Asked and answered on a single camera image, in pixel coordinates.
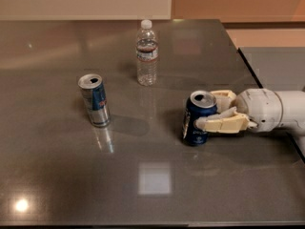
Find clear plastic water bottle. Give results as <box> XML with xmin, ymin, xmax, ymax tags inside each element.
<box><xmin>135</xmin><ymin>19</ymin><xmax>159</xmax><ymax>86</ymax></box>

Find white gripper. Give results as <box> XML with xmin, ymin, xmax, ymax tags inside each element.
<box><xmin>194</xmin><ymin>89</ymin><xmax>282</xmax><ymax>134</ymax></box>

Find grey side table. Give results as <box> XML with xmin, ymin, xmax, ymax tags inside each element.
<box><xmin>238</xmin><ymin>46</ymin><xmax>305</xmax><ymax>162</ymax></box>

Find blue pepsi can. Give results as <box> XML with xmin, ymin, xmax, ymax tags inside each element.
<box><xmin>182</xmin><ymin>90</ymin><xmax>217</xmax><ymax>146</ymax></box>

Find silver blue red bull can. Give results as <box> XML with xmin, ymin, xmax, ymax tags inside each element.
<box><xmin>78</xmin><ymin>73</ymin><xmax>111</xmax><ymax>127</ymax></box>

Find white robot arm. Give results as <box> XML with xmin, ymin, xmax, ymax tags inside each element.
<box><xmin>194</xmin><ymin>89</ymin><xmax>305</xmax><ymax>156</ymax></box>

